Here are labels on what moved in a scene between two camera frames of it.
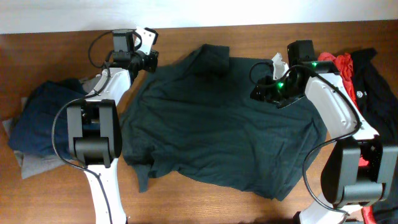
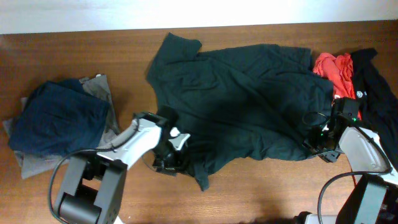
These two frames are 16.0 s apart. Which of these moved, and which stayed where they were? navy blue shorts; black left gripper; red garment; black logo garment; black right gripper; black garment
Moved: black left gripper; black garment; black right gripper
Stayed: red garment; black logo garment; navy blue shorts
